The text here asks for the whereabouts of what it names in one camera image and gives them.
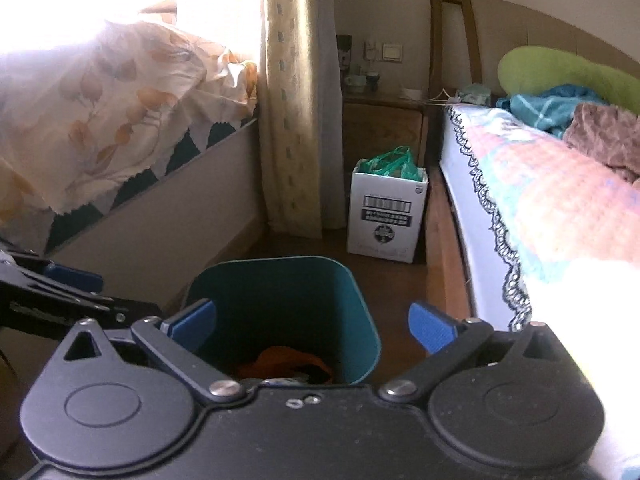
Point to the teal plastic trash bin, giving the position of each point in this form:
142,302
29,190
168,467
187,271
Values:
309,304

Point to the white printed cardboard box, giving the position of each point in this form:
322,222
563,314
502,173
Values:
385,215

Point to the wall switch plate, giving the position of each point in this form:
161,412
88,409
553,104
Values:
392,53

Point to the blue towel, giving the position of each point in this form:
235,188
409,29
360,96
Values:
551,111

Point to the green plastic bag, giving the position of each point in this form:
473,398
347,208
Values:
397,163

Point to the wooden bed frame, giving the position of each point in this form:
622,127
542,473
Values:
446,281

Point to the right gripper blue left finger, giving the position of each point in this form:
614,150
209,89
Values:
192,326

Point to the beige padded headboard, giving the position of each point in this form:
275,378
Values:
470,37

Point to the floral leaf blanket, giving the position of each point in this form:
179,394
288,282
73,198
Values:
78,122

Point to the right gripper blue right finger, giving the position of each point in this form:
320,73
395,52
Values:
431,328

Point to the wooden nightstand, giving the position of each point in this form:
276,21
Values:
375,123

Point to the beige patterned curtain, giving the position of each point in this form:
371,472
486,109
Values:
300,118

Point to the green long pillow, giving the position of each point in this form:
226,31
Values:
533,70

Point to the brown fuzzy blanket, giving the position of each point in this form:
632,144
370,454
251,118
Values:
608,134

